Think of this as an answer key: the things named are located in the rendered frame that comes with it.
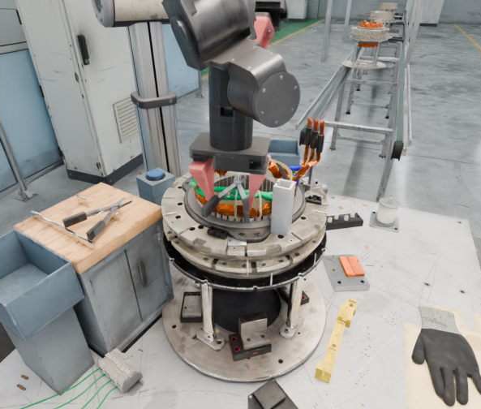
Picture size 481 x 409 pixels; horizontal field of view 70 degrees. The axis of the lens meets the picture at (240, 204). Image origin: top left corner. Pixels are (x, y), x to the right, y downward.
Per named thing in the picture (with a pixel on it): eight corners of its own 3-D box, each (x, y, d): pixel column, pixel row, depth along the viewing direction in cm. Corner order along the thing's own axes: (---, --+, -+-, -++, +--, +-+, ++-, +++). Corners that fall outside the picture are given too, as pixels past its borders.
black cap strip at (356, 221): (362, 226, 112) (363, 221, 111) (319, 231, 109) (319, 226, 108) (355, 217, 116) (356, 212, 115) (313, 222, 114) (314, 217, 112)
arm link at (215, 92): (240, 46, 44) (199, 49, 41) (271, 55, 39) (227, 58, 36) (238, 101, 48) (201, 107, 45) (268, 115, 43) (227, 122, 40)
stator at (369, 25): (362, 43, 322) (367, 19, 311) (384, 46, 308) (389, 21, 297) (349, 45, 309) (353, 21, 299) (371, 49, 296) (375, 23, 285)
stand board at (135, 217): (79, 274, 57) (76, 264, 56) (17, 236, 66) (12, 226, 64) (164, 216, 71) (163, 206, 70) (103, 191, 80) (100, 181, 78)
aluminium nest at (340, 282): (368, 290, 89) (370, 283, 87) (334, 291, 88) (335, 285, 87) (353, 259, 99) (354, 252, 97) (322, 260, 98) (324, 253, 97)
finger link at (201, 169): (238, 219, 49) (240, 158, 44) (190, 213, 50) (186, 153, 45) (246, 195, 55) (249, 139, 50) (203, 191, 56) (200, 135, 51)
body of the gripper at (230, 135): (264, 169, 44) (268, 112, 40) (188, 161, 46) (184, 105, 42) (270, 149, 50) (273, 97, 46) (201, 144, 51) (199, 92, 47)
